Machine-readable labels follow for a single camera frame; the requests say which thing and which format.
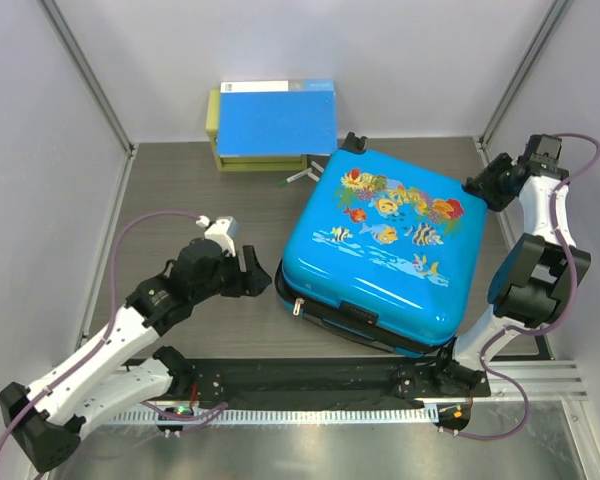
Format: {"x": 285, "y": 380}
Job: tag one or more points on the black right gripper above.
{"x": 484, "y": 180}

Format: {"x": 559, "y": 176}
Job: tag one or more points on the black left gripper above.
{"x": 253, "y": 281}

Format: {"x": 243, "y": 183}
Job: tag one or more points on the blue suitcase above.
{"x": 384, "y": 251}

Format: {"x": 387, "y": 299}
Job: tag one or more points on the blue white box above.
{"x": 277, "y": 118}

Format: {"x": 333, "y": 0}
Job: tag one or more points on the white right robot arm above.
{"x": 534, "y": 288}

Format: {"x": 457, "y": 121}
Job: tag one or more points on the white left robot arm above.
{"x": 51, "y": 416}

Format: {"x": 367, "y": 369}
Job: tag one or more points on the yellow-green drawer organizer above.
{"x": 245, "y": 164}

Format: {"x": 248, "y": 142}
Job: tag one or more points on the marker pen blue cap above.
{"x": 316, "y": 171}

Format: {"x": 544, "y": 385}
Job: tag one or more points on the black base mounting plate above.
{"x": 322, "y": 383}

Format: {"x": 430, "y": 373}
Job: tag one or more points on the aluminium right corner post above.
{"x": 549, "y": 23}

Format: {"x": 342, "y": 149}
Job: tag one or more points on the aluminium corner post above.
{"x": 549, "y": 23}
{"x": 78, "y": 58}

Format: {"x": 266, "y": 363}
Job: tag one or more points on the slotted cable duct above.
{"x": 142, "y": 416}

